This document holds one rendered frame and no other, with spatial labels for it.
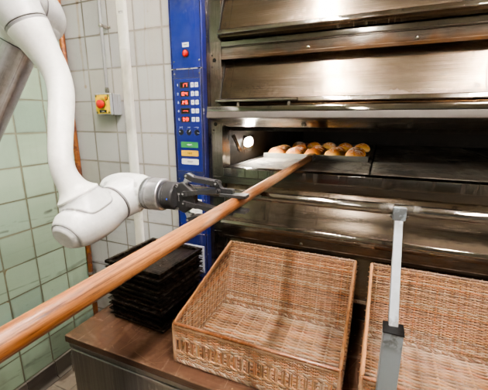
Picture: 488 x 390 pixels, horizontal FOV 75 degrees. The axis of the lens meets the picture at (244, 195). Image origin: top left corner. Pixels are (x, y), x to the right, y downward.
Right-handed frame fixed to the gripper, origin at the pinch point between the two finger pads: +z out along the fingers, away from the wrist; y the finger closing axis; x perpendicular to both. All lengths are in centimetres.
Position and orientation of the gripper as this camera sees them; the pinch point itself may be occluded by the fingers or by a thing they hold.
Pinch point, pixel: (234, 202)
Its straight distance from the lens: 79.2
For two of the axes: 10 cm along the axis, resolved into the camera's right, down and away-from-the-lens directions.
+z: 9.2, 0.9, -3.7
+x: -3.8, 2.2, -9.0
